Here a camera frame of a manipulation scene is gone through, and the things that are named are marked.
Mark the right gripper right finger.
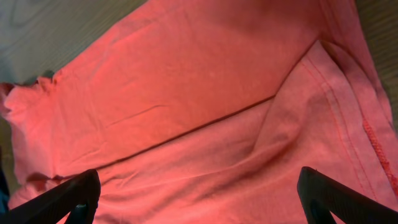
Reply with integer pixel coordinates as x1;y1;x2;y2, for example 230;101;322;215
297;167;397;224

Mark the red t-shirt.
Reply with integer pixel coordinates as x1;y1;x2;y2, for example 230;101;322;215
1;0;397;223

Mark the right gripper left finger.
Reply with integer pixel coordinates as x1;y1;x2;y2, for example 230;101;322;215
1;169;101;224

